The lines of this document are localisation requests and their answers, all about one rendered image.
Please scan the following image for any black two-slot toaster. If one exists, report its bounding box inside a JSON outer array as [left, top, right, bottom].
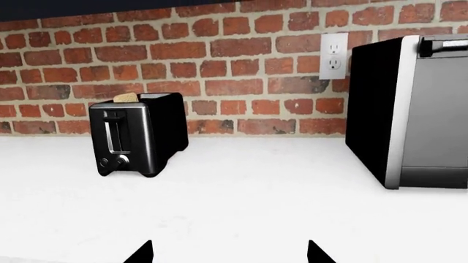
[[88, 92, 190, 178]]

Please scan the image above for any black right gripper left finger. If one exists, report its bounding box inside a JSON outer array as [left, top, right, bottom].
[[123, 239, 154, 263]]

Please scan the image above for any dark upper cabinet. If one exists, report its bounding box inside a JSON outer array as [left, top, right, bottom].
[[0, 0, 242, 23]]

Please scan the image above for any slice of bread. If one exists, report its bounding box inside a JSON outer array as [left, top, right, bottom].
[[113, 92, 140, 104]]

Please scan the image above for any white wall outlet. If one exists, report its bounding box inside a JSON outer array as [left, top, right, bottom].
[[319, 32, 350, 81]]

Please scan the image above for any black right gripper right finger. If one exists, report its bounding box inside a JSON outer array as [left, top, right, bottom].
[[307, 239, 337, 263]]

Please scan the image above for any toaster lever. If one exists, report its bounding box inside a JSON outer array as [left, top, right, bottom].
[[102, 110, 127, 121]]

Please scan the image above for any black and silver toaster oven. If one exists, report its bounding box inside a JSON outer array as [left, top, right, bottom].
[[344, 34, 468, 191]]

